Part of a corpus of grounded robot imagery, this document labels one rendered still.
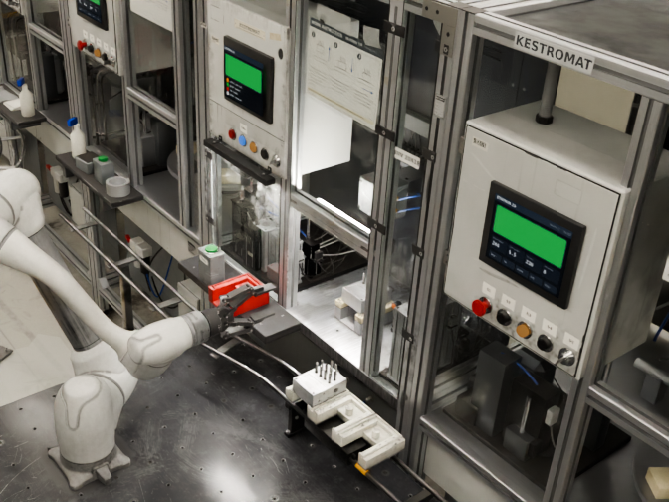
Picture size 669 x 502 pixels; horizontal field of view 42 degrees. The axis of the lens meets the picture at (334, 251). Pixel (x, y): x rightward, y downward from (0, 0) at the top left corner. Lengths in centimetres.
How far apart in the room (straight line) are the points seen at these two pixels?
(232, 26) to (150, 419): 122
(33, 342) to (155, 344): 209
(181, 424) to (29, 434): 45
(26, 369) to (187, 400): 148
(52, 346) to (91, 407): 183
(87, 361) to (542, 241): 137
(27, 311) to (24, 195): 215
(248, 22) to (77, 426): 123
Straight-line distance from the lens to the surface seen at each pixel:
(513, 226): 191
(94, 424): 250
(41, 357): 423
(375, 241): 235
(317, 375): 253
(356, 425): 245
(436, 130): 206
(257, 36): 257
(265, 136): 264
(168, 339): 229
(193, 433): 272
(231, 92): 270
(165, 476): 260
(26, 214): 245
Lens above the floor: 251
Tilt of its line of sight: 30 degrees down
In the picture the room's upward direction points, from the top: 4 degrees clockwise
